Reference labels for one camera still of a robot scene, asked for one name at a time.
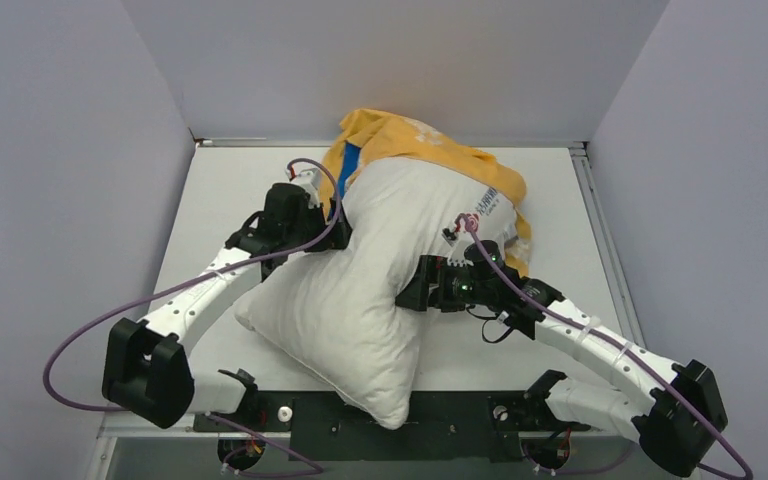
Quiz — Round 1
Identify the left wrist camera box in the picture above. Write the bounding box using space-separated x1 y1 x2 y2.
287 166 323 208

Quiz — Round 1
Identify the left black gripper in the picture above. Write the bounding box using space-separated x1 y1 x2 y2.
285 198 355 254

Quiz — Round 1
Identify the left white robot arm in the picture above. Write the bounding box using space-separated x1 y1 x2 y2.
101 180 351 430

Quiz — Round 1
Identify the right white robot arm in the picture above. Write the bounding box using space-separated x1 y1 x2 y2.
396 240 728 478

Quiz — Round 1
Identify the white pillow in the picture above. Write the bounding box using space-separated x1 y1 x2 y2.
234 157 516 430

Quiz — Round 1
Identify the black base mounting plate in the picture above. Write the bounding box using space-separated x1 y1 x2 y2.
226 391 570 462

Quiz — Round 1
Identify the yellow and blue pillowcase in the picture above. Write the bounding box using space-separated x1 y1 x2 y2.
322 108 532 274

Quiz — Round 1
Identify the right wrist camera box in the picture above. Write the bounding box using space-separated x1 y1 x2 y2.
442 213 480 266

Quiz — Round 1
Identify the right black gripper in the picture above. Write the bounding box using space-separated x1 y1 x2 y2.
395 254 497 311

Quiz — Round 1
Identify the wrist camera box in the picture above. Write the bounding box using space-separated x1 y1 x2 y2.
442 213 480 266
287 166 323 208

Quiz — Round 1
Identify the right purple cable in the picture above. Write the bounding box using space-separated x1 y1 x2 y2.
460 213 755 480

